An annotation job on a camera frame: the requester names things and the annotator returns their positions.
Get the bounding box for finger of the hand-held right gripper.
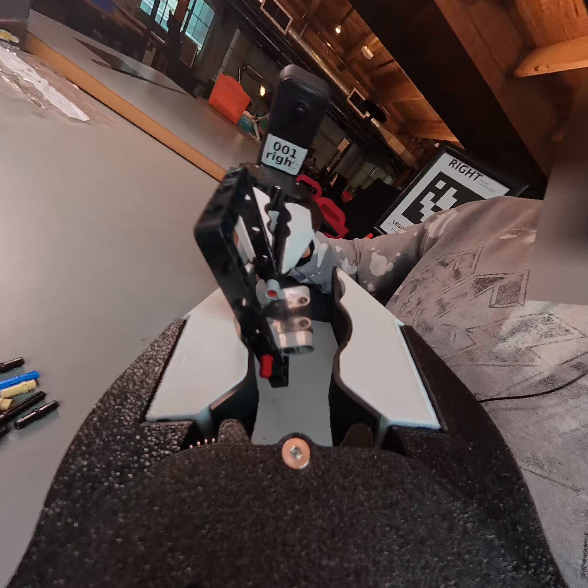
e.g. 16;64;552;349
278;202;319;276
233;187;278;278

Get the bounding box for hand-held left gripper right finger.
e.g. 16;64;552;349
330;268;441;446

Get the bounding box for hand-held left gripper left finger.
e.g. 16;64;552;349
146;287;258;444

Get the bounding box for black building frame assembly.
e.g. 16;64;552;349
194;168;315;389

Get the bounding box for person's right forearm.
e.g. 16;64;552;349
294;197;545;306

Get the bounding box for grey desk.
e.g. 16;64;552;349
0;87;336;588

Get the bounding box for red chair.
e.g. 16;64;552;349
296;174;373;240

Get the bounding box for orange bin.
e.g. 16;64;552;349
209;73;252;124

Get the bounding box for paned window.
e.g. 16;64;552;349
138;0;216;49

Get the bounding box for grey table with wooden edge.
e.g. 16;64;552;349
25;9;260;182

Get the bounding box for person's torso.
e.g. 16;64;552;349
386;198;588;588

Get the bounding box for white marker sign board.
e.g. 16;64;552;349
374;145;529;237

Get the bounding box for pile of small connector pins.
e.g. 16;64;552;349
0;356;60;439

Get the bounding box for clear plastic bags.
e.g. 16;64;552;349
0;43;118;127

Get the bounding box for black earphone cord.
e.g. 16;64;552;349
480;370;588;404

